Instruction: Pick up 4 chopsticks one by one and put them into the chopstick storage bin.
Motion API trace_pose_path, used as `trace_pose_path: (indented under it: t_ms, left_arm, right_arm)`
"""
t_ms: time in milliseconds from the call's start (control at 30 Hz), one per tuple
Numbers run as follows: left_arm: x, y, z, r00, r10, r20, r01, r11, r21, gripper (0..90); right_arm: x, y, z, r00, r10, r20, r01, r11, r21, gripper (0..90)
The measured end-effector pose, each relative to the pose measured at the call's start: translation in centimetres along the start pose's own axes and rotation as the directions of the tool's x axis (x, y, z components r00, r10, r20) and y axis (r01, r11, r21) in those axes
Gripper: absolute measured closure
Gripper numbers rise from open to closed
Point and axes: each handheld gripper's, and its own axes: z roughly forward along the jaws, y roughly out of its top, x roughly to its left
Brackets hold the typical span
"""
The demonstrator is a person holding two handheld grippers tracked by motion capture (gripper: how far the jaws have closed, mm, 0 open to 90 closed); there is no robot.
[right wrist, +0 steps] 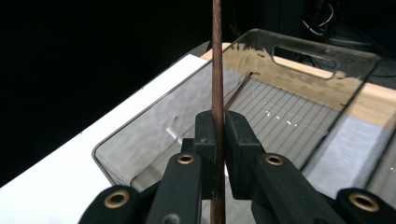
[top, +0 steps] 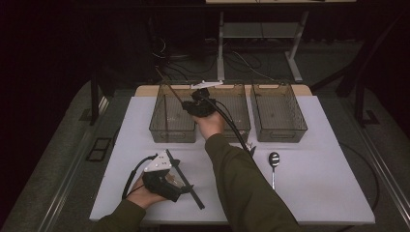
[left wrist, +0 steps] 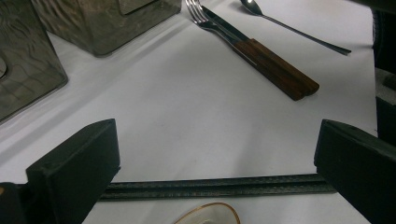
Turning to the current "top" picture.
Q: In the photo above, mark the person's right hand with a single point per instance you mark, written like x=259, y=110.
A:
x=211, y=125

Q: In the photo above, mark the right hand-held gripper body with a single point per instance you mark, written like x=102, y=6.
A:
x=201, y=108

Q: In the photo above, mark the aluminium floor rail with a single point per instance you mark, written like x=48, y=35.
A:
x=66, y=177
x=390, y=177

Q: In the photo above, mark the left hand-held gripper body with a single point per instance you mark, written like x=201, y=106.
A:
x=159, y=185

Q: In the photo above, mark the black metal post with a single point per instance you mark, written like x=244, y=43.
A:
x=94, y=103

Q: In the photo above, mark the grey metal desk frame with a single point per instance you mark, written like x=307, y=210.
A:
x=220, y=48

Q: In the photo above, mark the translucent brown plastic bin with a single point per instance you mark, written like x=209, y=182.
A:
x=277, y=112
x=174, y=135
x=238, y=106

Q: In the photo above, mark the steel spoon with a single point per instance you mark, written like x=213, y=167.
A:
x=274, y=158

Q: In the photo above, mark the black slanted stand strut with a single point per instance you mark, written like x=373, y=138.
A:
x=346, y=85

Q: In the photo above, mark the black metal stand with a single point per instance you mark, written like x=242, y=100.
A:
x=359, y=106

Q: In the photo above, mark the person's left hand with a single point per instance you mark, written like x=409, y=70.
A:
x=143, y=196

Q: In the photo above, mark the dark brown chopstick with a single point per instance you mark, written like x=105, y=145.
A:
x=170, y=86
x=166, y=112

